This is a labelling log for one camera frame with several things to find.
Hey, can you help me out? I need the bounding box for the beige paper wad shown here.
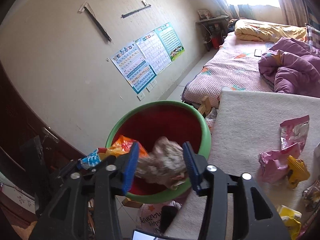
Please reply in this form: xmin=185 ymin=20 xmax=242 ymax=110
xmin=135 ymin=137 xmax=188 ymax=190

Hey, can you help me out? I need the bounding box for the orange snack wrapper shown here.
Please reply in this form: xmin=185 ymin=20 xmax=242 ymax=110
xmin=77 ymin=135 xmax=148 ymax=170

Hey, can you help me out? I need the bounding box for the pink snack bag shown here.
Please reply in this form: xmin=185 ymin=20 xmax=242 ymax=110
xmin=259 ymin=115 xmax=310 ymax=184

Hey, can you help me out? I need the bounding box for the yellow brown candy wrapper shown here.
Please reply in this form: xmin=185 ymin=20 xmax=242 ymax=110
xmin=287 ymin=155 xmax=310 ymax=189

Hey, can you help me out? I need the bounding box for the red bin with green rim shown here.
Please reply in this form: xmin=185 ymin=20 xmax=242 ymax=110
xmin=106 ymin=101 xmax=211 ymax=204

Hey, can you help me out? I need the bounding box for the smartphone with lit screen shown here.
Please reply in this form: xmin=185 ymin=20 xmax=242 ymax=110
xmin=131 ymin=230 xmax=170 ymax=240

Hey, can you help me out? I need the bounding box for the dark wooden door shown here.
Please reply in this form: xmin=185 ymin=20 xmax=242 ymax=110
xmin=0 ymin=62 xmax=86 ymax=221

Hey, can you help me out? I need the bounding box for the pink bed sheet mattress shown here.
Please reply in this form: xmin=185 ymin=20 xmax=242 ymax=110
xmin=182 ymin=32 xmax=274 ymax=108

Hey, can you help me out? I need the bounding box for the left learning poster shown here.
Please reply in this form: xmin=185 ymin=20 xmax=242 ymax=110
xmin=110 ymin=42 xmax=156 ymax=94

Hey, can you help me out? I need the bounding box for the middle learning poster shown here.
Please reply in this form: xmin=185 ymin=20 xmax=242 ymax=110
xmin=135 ymin=30 xmax=171 ymax=75

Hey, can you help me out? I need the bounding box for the right green learning poster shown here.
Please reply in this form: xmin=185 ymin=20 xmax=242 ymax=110
xmin=155 ymin=22 xmax=184 ymax=61

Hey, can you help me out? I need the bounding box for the phone on bed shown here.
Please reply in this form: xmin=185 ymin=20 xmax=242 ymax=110
xmin=254 ymin=49 xmax=262 ymax=57

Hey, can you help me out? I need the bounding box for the dark side table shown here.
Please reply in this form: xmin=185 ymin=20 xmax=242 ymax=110
xmin=195 ymin=15 xmax=229 ymax=51

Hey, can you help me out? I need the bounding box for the purple quilt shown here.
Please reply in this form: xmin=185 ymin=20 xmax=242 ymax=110
xmin=258 ymin=37 xmax=319 ymax=98

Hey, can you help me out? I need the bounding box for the yellow blanket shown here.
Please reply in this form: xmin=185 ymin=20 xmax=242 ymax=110
xmin=234 ymin=19 xmax=306 ymax=43

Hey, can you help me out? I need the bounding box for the checkered pillow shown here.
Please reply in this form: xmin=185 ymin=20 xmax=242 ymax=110
xmin=306 ymin=24 xmax=320 ymax=49

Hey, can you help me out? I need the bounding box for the right pink curtain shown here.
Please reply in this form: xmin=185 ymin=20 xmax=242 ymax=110
xmin=278 ymin=0 xmax=309 ymax=27

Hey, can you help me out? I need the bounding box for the black hanging strap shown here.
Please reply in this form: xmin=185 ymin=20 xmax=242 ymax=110
xmin=78 ymin=1 xmax=113 ymax=43

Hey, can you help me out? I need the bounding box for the black wall rail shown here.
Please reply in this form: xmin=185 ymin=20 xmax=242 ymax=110
xmin=121 ymin=0 xmax=151 ymax=18

